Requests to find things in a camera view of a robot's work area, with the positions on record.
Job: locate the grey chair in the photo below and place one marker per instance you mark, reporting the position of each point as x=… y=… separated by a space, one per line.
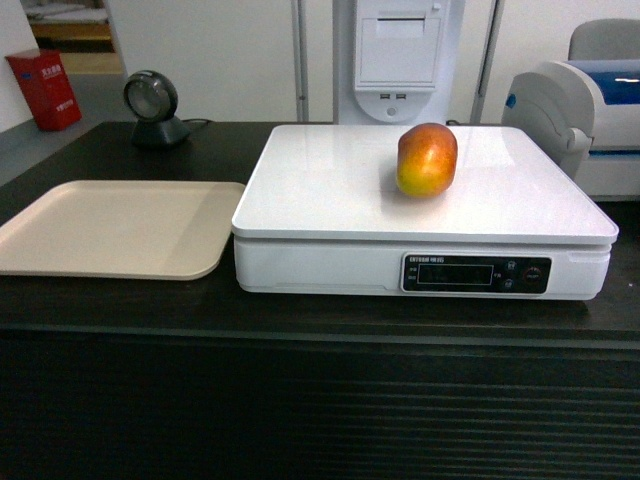
x=605 y=39

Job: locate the red yellow mango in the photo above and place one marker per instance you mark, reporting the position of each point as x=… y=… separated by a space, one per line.
x=426 y=160

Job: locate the dark round barcode scanner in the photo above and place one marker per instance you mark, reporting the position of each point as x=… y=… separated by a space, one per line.
x=153 y=100

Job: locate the wooden bed frame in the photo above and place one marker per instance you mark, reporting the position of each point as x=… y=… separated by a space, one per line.
x=70 y=26

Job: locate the white checkout scale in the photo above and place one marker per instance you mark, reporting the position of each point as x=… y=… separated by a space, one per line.
x=322 y=214

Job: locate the beige plastic tray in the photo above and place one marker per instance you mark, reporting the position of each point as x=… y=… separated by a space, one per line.
x=157 y=230

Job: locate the grey partition post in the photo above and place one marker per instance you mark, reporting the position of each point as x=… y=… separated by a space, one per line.
x=492 y=33

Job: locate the black checkout counter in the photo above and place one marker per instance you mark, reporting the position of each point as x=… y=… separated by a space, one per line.
x=108 y=379

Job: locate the white blue label printer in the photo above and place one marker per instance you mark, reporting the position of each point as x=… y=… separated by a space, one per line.
x=584 y=114

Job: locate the red fire extinguisher box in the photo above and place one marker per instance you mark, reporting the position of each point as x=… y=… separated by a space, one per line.
x=45 y=86

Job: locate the white receipt printer kiosk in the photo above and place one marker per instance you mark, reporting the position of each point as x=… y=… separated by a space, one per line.
x=394 y=61

